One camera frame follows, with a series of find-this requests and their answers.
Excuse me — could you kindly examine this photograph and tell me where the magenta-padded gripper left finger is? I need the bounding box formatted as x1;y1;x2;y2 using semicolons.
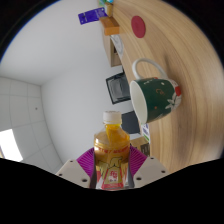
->
55;147;98;190

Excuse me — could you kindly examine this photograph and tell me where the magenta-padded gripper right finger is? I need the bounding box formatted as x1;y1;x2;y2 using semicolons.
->
127;145;171;190

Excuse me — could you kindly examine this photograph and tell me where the yellow drink bottle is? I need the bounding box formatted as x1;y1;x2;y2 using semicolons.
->
93;110;132;191

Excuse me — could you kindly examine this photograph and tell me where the brown cardboard box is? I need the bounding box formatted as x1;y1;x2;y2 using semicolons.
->
129;134;151;158

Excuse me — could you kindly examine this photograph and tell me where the flat round red coaster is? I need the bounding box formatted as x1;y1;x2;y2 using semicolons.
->
130;15;147;39

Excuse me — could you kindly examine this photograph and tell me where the orange wooden block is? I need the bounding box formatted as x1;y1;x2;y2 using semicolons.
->
99;16;121;37

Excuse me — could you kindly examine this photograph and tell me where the blue printed card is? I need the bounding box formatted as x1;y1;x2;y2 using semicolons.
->
77;7;109;26

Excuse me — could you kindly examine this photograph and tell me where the green floral mug, white handle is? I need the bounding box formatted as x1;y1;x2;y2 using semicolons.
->
128;57;183;126

